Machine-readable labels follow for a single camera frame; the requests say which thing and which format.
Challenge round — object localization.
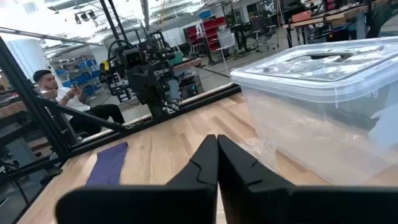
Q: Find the shelf with blue bins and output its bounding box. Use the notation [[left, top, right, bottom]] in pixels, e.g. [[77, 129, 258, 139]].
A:
[[51, 55, 101, 97]]

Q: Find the teal crate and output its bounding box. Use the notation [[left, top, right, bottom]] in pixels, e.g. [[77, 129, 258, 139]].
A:
[[169, 46, 184, 66]]

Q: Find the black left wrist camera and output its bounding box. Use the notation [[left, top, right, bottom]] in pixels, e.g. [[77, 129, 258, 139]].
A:
[[123, 48, 146, 68]]

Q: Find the clear plastic storage bin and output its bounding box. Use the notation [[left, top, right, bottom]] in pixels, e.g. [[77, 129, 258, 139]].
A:
[[229, 35, 398, 187]]

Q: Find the orange box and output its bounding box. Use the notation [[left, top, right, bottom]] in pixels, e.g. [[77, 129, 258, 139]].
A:
[[291, 10, 312, 23]]

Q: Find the purple elastic bandage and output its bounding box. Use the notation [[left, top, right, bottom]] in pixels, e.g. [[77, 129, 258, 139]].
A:
[[85, 141, 129, 187]]

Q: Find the black table frame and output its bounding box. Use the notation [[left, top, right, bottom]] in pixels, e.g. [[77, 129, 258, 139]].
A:
[[0, 36, 243, 187]]

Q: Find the person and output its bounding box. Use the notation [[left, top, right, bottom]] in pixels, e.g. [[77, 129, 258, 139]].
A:
[[32, 69, 126, 137]]

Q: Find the black office chair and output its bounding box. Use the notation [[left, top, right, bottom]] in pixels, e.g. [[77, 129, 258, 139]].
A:
[[249, 14, 278, 53]]

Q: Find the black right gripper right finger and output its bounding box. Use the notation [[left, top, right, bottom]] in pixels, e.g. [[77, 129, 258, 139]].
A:
[[217, 134, 398, 224]]

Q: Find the clear plastic zipper bag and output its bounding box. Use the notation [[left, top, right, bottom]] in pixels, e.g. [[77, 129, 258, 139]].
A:
[[238, 136, 282, 177]]

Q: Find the white sign on stand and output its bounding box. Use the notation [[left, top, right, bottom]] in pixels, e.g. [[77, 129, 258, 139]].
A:
[[216, 27, 236, 77]]

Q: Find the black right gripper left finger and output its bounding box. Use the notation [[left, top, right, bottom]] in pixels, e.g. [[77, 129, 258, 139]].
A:
[[55, 134, 219, 224]]

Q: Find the red shelf unit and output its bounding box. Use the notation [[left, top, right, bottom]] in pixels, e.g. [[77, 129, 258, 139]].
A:
[[185, 26, 203, 47], [201, 17, 228, 53]]

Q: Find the wooden workbench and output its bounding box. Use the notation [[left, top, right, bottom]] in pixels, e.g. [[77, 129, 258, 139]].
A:
[[282, 2, 398, 49]]

